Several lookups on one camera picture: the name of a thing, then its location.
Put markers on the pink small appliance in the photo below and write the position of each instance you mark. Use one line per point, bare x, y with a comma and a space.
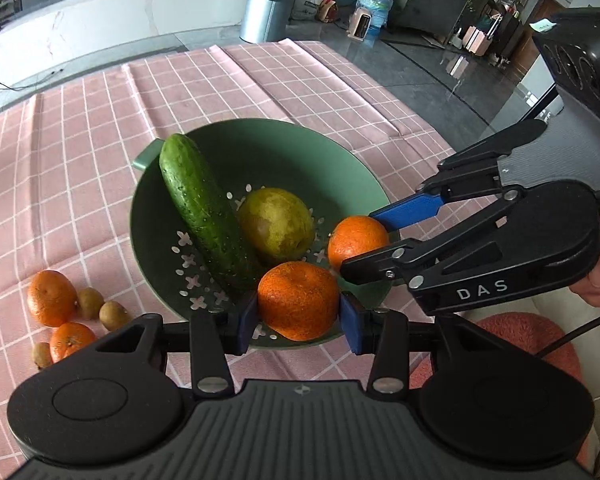
361, 24

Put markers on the blue water jug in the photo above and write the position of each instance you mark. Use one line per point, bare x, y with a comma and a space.
375, 2

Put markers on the pink checked tablecloth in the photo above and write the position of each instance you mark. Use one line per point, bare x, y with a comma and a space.
80, 160

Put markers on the white curved counter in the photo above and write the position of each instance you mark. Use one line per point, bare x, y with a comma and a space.
105, 20

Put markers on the silver trash can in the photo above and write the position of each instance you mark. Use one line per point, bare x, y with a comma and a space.
265, 10

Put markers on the brown kiwi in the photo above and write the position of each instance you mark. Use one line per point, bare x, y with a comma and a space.
114, 316
90, 302
43, 355

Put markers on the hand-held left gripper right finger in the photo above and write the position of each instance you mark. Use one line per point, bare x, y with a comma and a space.
352, 326

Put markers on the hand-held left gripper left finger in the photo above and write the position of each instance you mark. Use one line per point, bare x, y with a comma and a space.
244, 327

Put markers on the small orange tangerine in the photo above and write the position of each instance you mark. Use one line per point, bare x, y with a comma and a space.
355, 237

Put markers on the green cucumber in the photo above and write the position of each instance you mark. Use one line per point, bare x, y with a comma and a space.
195, 200

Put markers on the green pear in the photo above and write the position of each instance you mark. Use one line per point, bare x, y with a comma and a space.
275, 225

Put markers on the green colander bowl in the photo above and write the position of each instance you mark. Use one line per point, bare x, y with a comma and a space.
280, 160

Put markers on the white plastic bag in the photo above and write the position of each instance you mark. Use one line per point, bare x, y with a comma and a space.
310, 2

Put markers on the large orange tangerine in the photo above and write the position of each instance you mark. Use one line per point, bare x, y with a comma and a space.
297, 302

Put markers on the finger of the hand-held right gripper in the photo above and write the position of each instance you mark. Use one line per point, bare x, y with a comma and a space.
405, 211
375, 264

